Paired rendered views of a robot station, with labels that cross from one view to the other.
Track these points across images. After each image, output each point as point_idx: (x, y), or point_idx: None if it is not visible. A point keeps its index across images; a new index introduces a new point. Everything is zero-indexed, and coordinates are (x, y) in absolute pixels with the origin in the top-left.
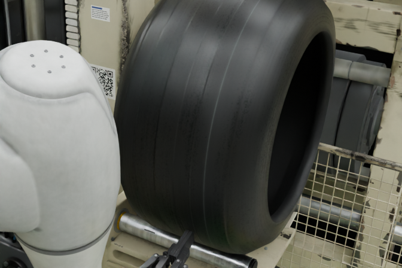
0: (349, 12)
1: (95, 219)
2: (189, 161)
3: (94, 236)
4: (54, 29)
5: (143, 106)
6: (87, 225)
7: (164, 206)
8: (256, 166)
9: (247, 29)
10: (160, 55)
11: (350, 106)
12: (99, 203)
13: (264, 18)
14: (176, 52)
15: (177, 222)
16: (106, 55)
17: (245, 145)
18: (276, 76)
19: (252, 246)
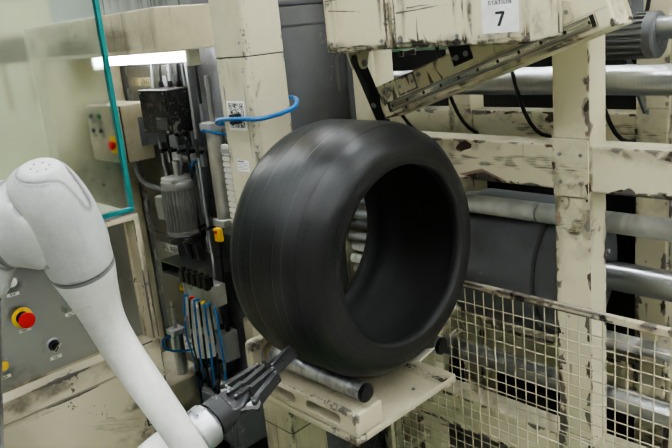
0: (506, 150)
1: (79, 262)
2: (271, 276)
3: (86, 277)
4: None
5: (242, 232)
6: (74, 265)
7: (266, 321)
8: (322, 278)
9: (315, 163)
10: (255, 191)
11: (544, 251)
12: (78, 251)
13: (331, 154)
14: (265, 187)
15: (281, 338)
16: None
17: (309, 258)
18: (336, 200)
19: (350, 363)
